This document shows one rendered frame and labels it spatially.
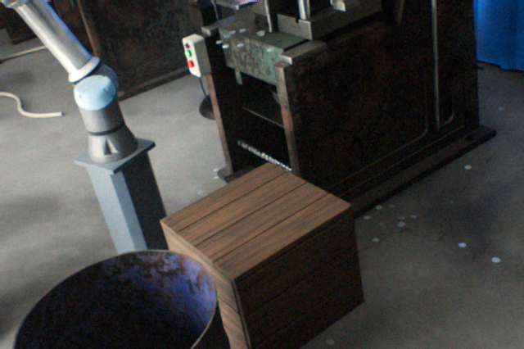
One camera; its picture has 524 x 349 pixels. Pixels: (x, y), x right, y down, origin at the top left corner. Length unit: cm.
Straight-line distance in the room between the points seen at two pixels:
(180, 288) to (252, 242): 24
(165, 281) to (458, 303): 86
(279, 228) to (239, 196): 22
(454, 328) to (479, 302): 12
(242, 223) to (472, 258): 75
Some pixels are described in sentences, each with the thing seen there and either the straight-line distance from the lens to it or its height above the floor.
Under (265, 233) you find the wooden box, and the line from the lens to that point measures 172.
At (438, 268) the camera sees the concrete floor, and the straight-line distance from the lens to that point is 210.
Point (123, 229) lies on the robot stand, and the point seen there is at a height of 20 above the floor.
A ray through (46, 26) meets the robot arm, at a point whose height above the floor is 85.
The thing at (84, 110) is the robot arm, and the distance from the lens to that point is 201.
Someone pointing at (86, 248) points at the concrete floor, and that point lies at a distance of 252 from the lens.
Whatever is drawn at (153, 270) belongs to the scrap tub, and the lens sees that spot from 158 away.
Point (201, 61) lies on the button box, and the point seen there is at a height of 55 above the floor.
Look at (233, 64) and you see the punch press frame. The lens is 236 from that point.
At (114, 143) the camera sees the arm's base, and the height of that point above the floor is 50.
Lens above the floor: 136
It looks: 30 degrees down
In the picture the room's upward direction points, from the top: 12 degrees counter-clockwise
